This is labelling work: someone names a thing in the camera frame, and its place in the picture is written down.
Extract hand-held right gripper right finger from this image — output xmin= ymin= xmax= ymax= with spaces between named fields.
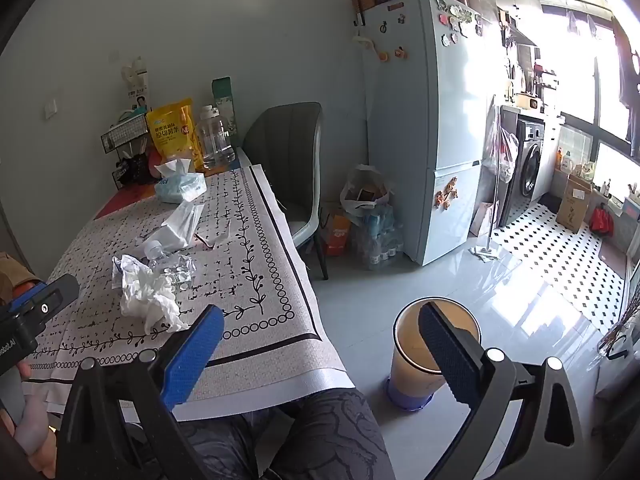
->
xmin=418 ymin=301 xmax=588 ymax=480

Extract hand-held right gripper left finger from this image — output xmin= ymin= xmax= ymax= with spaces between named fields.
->
xmin=55 ymin=304 xmax=226 ymax=480

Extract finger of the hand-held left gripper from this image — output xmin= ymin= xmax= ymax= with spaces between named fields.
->
xmin=7 ymin=274 xmax=81 ymax=323

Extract beige bin with blue base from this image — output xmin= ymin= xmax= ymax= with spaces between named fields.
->
xmin=384 ymin=297 xmax=482 ymax=412

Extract white tissue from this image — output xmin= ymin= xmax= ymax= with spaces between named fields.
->
xmin=111 ymin=255 xmax=190 ymax=335

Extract crushed clear plastic bottle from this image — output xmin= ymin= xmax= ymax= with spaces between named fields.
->
xmin=142 ymin=241 xmax=197 ymax=291

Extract person's left hand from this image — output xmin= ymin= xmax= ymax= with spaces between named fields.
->
xmin=11 ymin=360 xmax=57 ymax=480

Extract white flat mop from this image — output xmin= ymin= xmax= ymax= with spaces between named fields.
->
xmin=469 ymin=95 xmax=502 ymax=262

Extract red table mat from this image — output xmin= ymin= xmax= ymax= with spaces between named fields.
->
xmin=95 ymin=182 xmax=163 ymax=221

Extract printed white tablecloth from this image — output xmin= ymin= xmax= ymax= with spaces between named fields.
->
xmin=22 ymin=162 xmax=356 ymax=421

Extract pack of water bottles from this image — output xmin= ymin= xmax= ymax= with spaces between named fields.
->
xmin=352 ymin=207 xmax=406 ymax=271

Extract pale paper bag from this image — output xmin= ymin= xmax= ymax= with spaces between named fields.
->
xmin=470 ymin=201 xmax=496 ymax=238

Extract person's patterned pants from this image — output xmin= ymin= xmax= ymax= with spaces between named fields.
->
xmin=175 ymin=387 xmax=396 ymax=480

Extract cluster of orange figure magnets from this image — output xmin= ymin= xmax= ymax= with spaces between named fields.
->
xmin=434 ymin=177 xmax=461 ymax=209

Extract blue white tissue pack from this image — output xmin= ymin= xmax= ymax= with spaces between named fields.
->
xmin=154 ymin=158 xmax=207 ymax=204

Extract orange carton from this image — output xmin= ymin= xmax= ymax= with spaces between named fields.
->
xmin=322 ymin=212 xmax=353 ymax=256

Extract white plastic bag with box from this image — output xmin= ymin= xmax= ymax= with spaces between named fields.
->
xmin=341 ymin=164 xmax=393 ymax=217

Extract bunch of dried twigs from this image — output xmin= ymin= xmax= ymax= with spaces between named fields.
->
xmin=597 ymin=290 xmax=640 ymax=361

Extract yellow snack bag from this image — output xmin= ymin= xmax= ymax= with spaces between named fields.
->
xmin=146 ymin=98 xmax=197 ymax=168

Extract brown cardboard box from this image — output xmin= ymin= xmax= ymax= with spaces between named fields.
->
xmin=556 ymin=174 xmax=593 ymax=235

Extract grey washing machine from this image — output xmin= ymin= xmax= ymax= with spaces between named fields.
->
xmin=500 ymin=115 xmax=546 ymax=226

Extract red bag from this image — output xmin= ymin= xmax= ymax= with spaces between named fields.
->
xmin=589 ymin=205 xmax=615 ymax=235

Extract hanging plastic bags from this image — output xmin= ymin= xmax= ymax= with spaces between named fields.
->
xmin=482 ymin=115 xmax=520 ymax=183

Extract white cabinet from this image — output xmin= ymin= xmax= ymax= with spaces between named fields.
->
xmin=535 ymin=120 xmax=566 ymax=206

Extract large clear water jug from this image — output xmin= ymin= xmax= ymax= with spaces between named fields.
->
xmin=196 ymin=105 xmax=237 ymax=168

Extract grey upholstered chair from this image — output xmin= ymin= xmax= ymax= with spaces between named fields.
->
xmin=242 ymin=102 xmax=331 ymax=281

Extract white printed packet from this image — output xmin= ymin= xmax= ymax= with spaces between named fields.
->
xmin=121 ymin=56 xmax=152 ymax=113

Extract pale blue refrigerator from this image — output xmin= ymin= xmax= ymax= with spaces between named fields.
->
xmin=361 ymin=0 xmax=493 ymax=267

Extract green tall box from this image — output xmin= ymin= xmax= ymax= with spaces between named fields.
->
xmin=212 ymin=77 xmax=236 ymax=136

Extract dark hanging clothes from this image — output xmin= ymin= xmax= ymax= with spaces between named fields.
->
xmin=612 ymin=15 xmax=640 ymax=161

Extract cluster of round fridge magnets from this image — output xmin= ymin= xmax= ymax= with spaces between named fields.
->
xmin=435 ymin=0 xmax=483 ymax=48

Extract black wire rack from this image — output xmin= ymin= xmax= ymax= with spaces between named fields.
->
xmin=100 ymin=111 xmax=151 ymax=191

